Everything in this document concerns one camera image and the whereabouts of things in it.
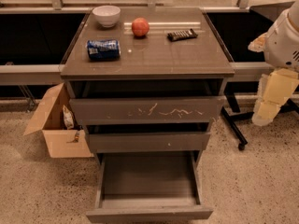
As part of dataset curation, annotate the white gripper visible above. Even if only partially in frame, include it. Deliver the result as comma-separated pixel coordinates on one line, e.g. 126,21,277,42
248,8,299,126

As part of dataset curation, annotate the blue pepsi can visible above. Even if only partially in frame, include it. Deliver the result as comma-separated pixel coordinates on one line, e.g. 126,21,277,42
86,39,121,60

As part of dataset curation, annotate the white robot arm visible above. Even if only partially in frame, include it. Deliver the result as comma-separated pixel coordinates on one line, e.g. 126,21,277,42
248,0,299,126

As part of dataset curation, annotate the grey top drawer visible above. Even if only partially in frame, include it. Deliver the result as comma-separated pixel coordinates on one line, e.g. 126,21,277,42
69,97,223,125

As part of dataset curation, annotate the grey drawer cabinet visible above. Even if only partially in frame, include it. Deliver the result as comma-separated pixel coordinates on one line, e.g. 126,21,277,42
60,7,235,224

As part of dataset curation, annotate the grey middle drawer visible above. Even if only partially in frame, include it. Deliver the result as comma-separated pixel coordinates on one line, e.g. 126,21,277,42
86,132,210,153

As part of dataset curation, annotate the grey open bottom drawer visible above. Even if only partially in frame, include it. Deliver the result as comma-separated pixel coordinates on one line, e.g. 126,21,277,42
86,151,213,223

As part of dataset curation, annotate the black stand with wheels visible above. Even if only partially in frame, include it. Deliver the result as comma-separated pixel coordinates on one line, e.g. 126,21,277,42
220,91,299,151

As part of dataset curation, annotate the dark side table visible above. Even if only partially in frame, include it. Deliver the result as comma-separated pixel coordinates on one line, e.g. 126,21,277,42
249,1,294,21

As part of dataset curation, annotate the dark chocolate bar wrapper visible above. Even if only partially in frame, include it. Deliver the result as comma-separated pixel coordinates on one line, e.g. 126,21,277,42
167,29,198,42

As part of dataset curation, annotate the red apple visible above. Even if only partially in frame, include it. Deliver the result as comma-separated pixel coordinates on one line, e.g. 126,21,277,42
131,18,150,37

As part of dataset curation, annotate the white ceramic bowl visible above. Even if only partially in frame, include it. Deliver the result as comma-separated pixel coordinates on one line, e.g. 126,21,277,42
93,6,121,27

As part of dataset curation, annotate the crumpled snack bag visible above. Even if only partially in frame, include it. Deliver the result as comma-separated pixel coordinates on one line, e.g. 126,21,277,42
63,105,74,130

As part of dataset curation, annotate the open cardboard box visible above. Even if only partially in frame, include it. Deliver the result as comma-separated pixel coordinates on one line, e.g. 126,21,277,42
24,83,93,158

